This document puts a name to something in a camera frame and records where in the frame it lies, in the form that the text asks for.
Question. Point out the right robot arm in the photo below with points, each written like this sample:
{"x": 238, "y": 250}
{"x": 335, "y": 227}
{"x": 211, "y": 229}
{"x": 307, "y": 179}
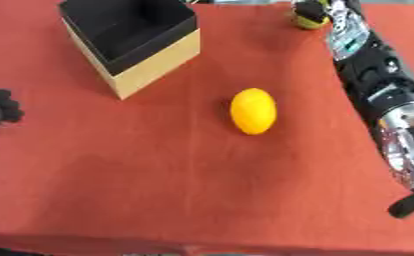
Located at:
{"x": 377, "y": 83}

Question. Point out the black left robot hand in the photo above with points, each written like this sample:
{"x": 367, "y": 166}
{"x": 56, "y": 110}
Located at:
{"x": 0, "y": 103}

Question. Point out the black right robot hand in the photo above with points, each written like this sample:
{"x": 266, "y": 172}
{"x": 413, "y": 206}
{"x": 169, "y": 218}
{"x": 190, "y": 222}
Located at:
{"x": 311, "y": 9}

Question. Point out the cardboard box with black inside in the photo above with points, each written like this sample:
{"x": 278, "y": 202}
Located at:
{"x": 152, "y": 65}

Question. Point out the yellow oval toy lemon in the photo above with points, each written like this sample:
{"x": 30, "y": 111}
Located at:
{"x": 253, "y": 111}

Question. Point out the yellow-green round toy fruit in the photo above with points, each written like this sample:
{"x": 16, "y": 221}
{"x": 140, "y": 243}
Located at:
{"x": 308, "y": 24}

